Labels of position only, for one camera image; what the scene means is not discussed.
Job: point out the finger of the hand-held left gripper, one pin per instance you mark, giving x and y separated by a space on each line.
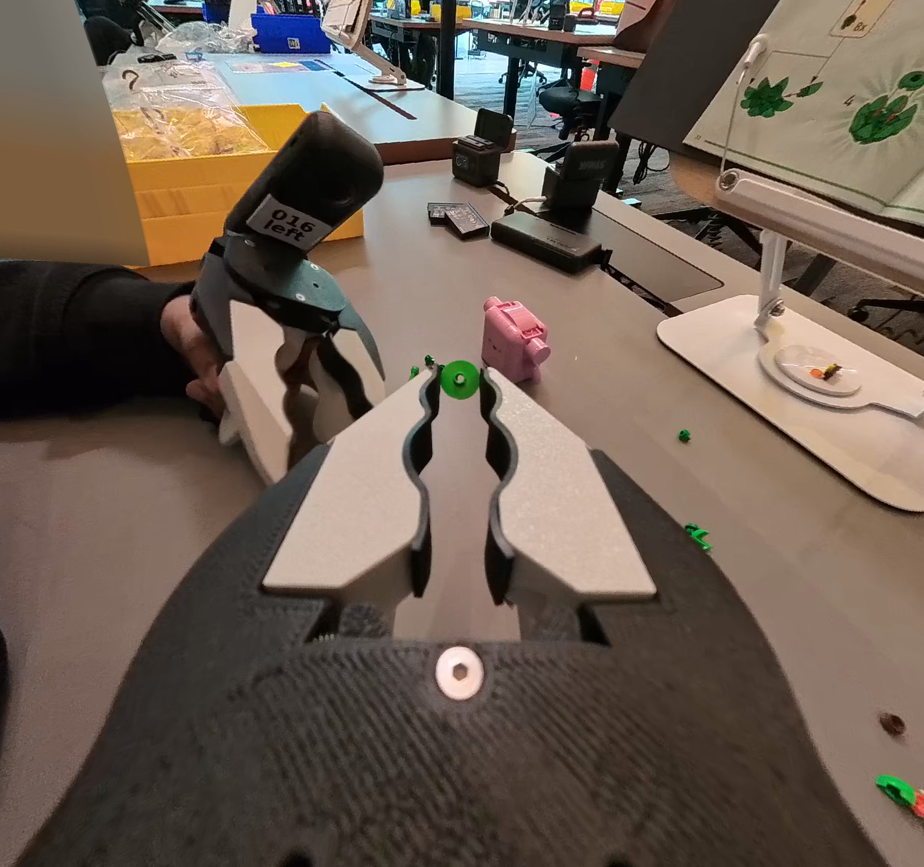
357 376
252 390

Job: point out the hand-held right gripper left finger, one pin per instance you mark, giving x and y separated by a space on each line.
346 520

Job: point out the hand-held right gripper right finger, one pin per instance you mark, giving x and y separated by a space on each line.
570 520

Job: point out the bright green round dish piece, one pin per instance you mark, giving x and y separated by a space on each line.
455 383

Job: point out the white book stand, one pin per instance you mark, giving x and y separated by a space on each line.
830 221
354 0

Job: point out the instruction booklet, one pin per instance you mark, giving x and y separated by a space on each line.
830 73

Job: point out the person's left forearm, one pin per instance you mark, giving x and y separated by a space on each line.
72 332

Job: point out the person's left hand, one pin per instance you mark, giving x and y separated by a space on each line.
188 332

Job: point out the yellow plastic bin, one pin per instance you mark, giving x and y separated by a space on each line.
216 188

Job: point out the green plant piece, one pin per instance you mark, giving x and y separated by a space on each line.
696 536

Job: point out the small black battery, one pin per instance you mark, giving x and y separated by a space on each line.
437 212

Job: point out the grey desk brown edge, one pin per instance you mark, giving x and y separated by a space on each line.
433 116

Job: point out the blue plastic bin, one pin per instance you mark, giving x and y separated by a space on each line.
289 33

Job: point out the clear plastic bags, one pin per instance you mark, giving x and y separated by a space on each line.
180 109

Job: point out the pink toy figure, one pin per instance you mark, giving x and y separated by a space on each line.
516 340

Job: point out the large black battery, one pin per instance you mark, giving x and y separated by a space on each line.
469 221

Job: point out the black charger case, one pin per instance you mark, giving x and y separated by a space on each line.
476 152

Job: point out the brown wooden desk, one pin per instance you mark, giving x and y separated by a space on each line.
534 33

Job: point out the black office chair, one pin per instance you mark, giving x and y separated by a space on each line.
570 101

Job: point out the small brown piece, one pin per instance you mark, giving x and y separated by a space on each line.
893 722

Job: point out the green oval piece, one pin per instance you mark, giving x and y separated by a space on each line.
891 784

